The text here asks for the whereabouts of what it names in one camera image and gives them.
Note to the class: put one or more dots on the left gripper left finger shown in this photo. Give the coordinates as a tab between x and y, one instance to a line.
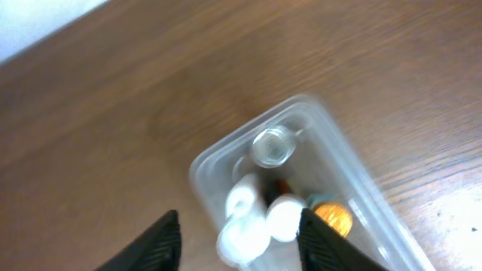
159	248

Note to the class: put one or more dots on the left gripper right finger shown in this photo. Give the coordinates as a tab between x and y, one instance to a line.
323	249

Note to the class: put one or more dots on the small jar gold lid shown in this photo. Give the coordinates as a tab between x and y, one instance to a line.
332	212

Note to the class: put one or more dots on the dark bottle white cap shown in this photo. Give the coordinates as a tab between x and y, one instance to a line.
284	209

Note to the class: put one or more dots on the white spray bottle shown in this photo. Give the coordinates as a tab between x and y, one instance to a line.
244	237

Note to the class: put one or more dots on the clear plastic container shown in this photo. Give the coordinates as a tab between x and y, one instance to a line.
323	162

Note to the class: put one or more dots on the orange effervescent tablet tube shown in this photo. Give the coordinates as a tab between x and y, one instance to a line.
273	146

